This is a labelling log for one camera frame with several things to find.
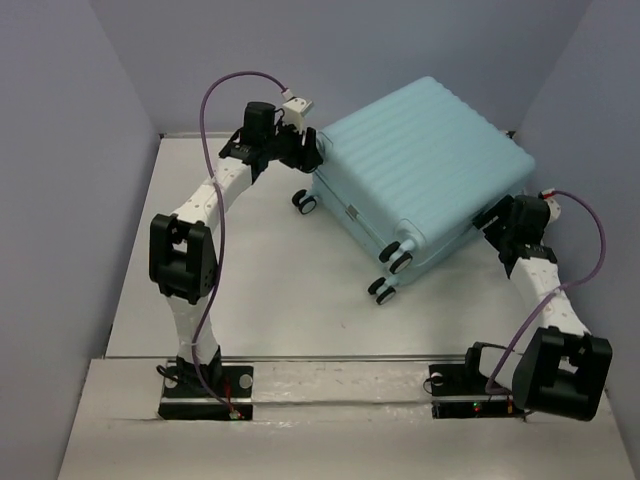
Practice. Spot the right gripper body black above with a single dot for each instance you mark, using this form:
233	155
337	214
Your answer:
497	231

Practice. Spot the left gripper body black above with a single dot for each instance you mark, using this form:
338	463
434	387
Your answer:
289	148

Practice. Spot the light blue hard-shell suitcase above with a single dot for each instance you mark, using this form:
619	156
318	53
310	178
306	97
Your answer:
407	175

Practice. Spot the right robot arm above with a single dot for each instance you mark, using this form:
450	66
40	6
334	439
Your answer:
553	364

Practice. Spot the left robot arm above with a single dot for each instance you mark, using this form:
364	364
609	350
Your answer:
185	262

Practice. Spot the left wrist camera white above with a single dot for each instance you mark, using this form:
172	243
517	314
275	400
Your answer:
295	109

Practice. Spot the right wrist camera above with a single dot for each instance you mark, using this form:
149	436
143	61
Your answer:
548	196

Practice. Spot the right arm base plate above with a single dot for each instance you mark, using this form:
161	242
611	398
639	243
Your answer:
456	394

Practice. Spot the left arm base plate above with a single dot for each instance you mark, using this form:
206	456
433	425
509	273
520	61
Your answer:
185	399

